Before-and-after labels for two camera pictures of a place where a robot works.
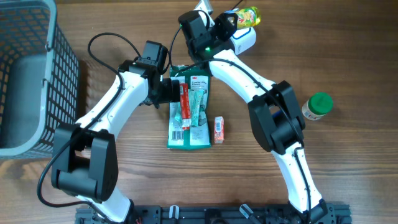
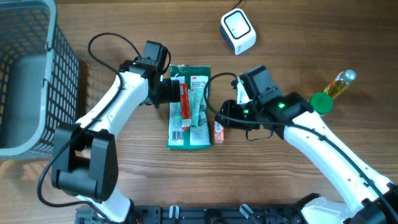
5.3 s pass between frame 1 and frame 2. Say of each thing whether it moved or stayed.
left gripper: stayed
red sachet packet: stayed
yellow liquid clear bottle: moved
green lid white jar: stayed
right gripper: moved
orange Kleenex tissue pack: stayed
